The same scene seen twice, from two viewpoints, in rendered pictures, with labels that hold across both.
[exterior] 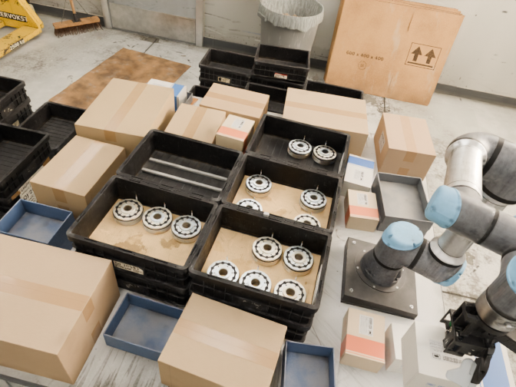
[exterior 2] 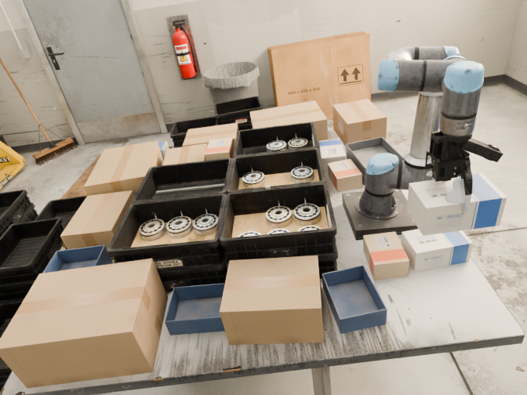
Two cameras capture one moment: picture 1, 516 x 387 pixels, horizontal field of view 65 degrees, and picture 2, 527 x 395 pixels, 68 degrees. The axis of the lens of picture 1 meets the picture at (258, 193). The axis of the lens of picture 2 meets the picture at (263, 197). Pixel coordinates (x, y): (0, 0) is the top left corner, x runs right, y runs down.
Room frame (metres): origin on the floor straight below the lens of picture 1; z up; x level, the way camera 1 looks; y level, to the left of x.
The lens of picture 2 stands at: (-0.36, 0.06, 1.75)
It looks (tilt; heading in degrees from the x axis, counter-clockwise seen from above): 34 degrees down; 357
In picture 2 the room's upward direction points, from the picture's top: 9 degrees counter-clockwise
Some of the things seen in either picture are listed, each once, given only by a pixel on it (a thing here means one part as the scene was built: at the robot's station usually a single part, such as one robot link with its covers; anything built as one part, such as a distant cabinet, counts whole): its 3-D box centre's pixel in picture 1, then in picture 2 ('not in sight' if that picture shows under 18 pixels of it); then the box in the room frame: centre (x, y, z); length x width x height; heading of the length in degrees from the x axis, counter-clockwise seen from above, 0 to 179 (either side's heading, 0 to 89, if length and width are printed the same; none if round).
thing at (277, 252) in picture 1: (267, 248); (278, 213); (0.85, -0.06, 0.86); 0.10 x 0.10 x 0.01
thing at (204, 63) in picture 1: (228, 81); (198, 143); (2.87, 0.36, 0.31); 0.40 x 0.30 x 0.34; 84
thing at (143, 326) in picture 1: (146, 327); (200, 308); (0.58, 0.28, 0.74); 0.20 x 0.15 x 0.07; 81
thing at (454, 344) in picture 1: (474, 329); (449, 154); (0.42, -0.46, 1.25); 0.09 x 0.08 x 0.12; 84
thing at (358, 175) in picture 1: (357, 177); (332, 155); (1.43, -0.44, 0.74); 0.20 x 0.12 x 0.09; 169
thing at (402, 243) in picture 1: (400, 243); (383, 172); (0.91, -0.50, 0.91); 0.13 x 0.12 x 0.14; 67
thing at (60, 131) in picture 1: (57, 147); (70, 235); (1.81, 1.23, 0.31); 0.40 x 0.30 x 0.34; 174
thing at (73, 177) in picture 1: (84, 178); (105, 226); (1.13, 0.70, 0.78); 0.30 x 0.22 x 0.16; 171
